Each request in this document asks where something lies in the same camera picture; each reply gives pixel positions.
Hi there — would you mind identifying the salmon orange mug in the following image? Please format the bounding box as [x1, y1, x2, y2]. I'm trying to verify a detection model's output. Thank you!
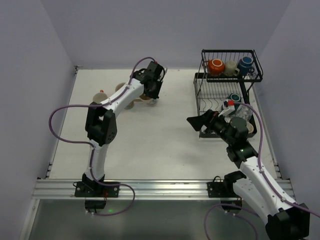
[92, 89, 108, 104]

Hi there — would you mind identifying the tall floral white mug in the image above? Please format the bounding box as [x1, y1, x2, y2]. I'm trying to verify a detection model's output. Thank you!
[133, 94, 158, 106]

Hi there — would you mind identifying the dark teal mug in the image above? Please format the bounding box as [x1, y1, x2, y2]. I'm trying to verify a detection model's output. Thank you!
[227, 93, 242, 102]

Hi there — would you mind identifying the cream floral mug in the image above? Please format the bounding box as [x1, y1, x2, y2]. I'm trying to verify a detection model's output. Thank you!
[114, 82, 136, 110]

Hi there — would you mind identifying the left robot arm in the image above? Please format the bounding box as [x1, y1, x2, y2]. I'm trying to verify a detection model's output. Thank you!
[82, 60, 167, 191]

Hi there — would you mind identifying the blue mug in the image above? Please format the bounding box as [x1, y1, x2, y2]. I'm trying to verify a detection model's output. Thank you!
[237, 56, 255, 76]

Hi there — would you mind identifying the small beige cup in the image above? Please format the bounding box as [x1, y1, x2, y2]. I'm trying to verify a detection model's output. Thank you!
[246, 122, 255, 134]

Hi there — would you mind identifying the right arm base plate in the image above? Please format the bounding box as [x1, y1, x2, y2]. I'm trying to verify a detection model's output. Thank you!
[206, 175, 239, 198]

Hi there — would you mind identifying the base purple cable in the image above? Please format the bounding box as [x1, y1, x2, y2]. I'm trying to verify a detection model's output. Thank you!
[203, 202, 260, 240]
[84, 183, 136, 217]

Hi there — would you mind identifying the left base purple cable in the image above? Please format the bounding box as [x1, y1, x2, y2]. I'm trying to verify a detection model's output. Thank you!
[84, 183, 136, 217]

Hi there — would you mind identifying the aluminium mounting rail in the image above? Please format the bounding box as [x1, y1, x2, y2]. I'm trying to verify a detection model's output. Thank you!
[32, 177, 297, 201]

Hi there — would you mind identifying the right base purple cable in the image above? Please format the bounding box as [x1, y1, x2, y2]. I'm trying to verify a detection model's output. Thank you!
[203, 202, 260, 240]

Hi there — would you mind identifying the beige mug upper shelf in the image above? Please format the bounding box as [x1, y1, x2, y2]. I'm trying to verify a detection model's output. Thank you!
[223, 60, 240, 77]

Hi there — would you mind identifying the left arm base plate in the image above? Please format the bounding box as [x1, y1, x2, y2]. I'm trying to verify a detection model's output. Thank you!
[73, 181, 119, 198]

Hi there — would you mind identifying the orange round mug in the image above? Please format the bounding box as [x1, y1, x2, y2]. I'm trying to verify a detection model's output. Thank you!
[202, 58, 225, 76]

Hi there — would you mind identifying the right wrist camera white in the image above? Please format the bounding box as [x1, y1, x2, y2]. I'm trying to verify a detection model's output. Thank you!
[218, 99, 240, 117]

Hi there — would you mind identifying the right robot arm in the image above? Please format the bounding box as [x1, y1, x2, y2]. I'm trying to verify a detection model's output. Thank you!
[186, 110, 310, 240]

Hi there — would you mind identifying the black wire dish rack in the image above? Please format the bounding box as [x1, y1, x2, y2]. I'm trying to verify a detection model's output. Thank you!
[193, 48, 264, 139]

